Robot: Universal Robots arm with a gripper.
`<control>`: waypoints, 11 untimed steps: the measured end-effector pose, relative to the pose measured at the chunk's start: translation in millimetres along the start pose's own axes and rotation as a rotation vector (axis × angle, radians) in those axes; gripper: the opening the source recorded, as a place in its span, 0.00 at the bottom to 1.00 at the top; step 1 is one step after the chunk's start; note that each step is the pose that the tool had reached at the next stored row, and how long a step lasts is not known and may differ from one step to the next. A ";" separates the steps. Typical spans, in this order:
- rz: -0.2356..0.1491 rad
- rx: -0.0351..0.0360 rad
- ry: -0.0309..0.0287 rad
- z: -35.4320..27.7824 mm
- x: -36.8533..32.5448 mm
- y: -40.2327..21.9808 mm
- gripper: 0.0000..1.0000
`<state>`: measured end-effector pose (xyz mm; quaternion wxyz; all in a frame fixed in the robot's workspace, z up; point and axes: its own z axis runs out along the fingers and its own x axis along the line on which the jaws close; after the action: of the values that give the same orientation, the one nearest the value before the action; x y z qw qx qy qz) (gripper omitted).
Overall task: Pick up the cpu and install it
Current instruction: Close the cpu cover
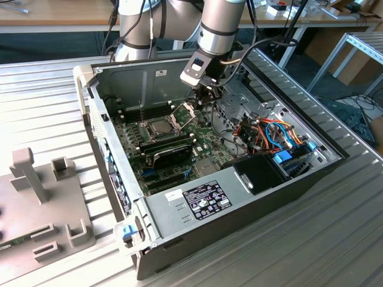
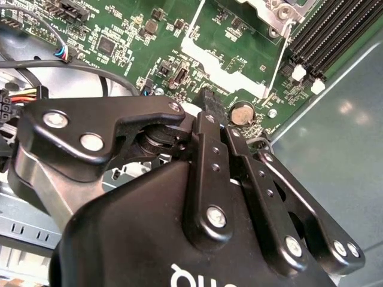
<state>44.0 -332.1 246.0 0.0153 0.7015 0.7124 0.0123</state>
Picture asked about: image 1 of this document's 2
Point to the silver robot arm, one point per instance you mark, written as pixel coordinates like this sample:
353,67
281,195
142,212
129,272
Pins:
221,24

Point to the CPU socket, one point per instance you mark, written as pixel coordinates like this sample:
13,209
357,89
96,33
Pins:
147,127

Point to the metal drive cage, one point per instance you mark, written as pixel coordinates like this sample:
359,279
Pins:
236,103

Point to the black RAM slot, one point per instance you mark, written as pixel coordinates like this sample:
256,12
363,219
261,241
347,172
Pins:
158,114
158,105
170,146
158,111
158,108
170,143
170,140

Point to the green motherboard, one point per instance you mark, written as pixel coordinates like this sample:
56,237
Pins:
215,140

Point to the small white box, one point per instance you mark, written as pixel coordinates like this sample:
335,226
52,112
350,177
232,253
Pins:
273,10

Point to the black stand pole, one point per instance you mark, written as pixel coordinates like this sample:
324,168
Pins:
295,21

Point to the silver chipset heat sink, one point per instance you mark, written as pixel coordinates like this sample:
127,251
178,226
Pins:
206,167

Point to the blue disk carrier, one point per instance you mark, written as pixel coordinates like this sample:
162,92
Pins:
282,157
312,146

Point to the brown cardboard box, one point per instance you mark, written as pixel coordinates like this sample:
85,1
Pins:
377,131
323,42

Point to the black plastic air shroud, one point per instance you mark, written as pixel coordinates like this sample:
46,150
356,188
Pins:
257,175

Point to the black expansion slot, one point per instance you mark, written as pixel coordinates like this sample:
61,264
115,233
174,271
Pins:
167,184
164,178

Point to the black rating label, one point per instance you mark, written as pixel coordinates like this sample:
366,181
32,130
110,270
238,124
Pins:
206,198

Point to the silver power supply unit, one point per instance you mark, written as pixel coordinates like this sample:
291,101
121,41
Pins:
167,215

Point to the open black PC case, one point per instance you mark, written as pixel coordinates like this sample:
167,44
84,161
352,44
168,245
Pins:
239,227

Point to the wooden desk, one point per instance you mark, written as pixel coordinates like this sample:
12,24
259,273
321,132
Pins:
45,15

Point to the blue case latch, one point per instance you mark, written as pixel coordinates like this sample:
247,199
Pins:
127,231

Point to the grey parts rack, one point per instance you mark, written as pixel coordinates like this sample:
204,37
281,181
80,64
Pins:
45,209

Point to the green RAM stick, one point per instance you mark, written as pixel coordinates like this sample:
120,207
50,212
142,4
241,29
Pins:
16,241

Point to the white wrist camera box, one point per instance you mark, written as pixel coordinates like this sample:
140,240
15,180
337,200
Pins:
194,74

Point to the aluminium frame table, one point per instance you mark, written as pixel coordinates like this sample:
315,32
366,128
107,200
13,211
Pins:
366,45

